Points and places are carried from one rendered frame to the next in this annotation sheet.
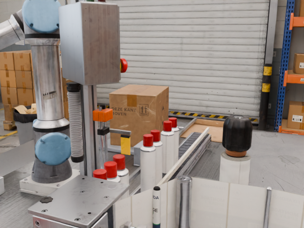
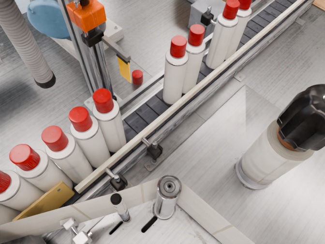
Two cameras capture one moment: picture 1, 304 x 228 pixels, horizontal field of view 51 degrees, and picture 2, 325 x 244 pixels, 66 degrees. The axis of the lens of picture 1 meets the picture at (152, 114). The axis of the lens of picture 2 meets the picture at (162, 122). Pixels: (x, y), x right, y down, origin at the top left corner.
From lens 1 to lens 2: 0.61 m
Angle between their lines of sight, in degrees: 48
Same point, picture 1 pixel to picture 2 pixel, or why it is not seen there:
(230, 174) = (264, 160)
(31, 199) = (56, 53)
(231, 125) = (304, 117)
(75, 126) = (18, 48)
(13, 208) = not seen: hidden behind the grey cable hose
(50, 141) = (42, 12)
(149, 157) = (173, 71)
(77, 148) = (36, 73)
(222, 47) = not seen: outside the picture
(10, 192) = (40, 36)
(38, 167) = not seen: hidden behind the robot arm
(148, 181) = (170, 93)
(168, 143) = (223, 37)
